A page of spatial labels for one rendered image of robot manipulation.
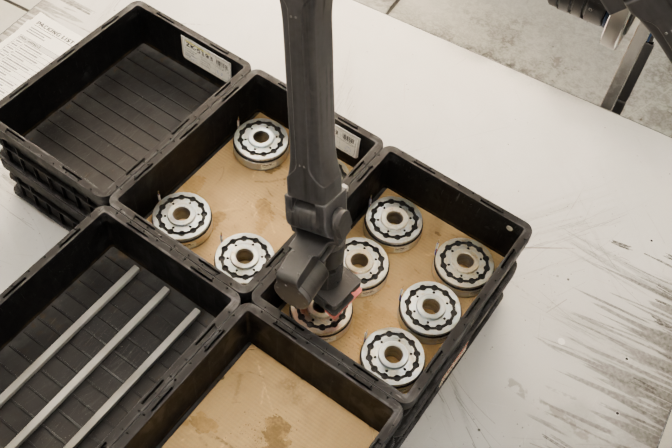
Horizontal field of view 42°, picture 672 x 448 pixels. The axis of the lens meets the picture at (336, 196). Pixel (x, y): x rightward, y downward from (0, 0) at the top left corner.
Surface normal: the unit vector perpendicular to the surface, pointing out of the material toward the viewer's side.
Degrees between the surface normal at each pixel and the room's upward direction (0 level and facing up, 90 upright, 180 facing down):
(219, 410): 0
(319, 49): 74
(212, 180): 0
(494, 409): 0
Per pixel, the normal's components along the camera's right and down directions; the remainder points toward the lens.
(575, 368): 0.06, -0.59
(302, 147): -0.52, 0.47
